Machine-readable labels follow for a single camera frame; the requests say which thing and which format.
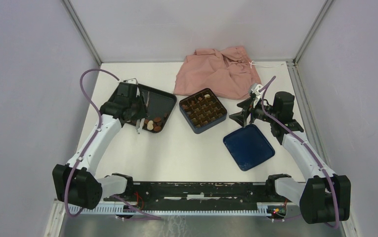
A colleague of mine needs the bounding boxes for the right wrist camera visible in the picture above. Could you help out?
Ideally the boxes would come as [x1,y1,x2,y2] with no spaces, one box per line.
[249,83,264,99]

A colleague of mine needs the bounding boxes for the pink cloth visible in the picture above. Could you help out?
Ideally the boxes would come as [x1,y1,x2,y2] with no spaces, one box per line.
[173,46,261,100]

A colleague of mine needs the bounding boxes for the white drawstring cord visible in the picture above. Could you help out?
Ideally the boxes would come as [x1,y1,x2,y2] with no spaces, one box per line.
[249,61,285,69]

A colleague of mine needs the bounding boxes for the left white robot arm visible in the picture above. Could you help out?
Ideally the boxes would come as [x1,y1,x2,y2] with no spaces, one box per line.
[52,79,148,210]

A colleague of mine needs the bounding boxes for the black chocolate tray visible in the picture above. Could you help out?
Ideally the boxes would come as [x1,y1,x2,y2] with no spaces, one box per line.
[109,80,177,134]

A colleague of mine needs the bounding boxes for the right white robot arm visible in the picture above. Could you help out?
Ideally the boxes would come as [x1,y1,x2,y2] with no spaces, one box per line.
[230,91,351,228]

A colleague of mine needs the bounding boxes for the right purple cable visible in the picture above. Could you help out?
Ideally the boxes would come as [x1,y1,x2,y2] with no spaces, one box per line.
[259,76,340,230]

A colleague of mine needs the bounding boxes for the blue chocolate box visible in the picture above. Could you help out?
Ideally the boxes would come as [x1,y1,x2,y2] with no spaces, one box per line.
[179,88,227,134]

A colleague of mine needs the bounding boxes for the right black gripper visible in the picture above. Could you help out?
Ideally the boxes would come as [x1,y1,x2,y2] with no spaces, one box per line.
[228,96,278,128]

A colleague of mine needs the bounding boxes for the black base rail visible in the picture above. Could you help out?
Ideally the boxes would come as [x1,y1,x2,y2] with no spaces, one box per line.
[118,182,286,211]

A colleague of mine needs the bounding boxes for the silver metal tongs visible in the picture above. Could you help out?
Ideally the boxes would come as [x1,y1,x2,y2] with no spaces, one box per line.
[136,92,150,134]

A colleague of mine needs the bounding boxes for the blue box lid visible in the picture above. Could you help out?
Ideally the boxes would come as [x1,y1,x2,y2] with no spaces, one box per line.
[223,124,276,171]

